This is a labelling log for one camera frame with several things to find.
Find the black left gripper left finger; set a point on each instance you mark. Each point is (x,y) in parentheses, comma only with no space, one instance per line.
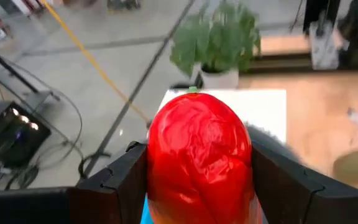
(73,205)

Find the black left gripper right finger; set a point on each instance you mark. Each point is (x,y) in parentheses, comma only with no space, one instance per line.
(306,205)

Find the red orange mango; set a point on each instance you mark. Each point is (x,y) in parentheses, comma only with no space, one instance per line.
(200,155)

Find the black electronics box with lights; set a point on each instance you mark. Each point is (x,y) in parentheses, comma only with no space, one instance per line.
(11,137)

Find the white perforated metal shelf riser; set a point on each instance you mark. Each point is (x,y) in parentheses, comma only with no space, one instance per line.
(259,105)

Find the green potted plant white pot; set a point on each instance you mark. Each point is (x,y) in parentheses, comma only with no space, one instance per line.
(216,40)

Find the black aluminium table frame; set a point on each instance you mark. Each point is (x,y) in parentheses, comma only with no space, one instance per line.
(278,63)

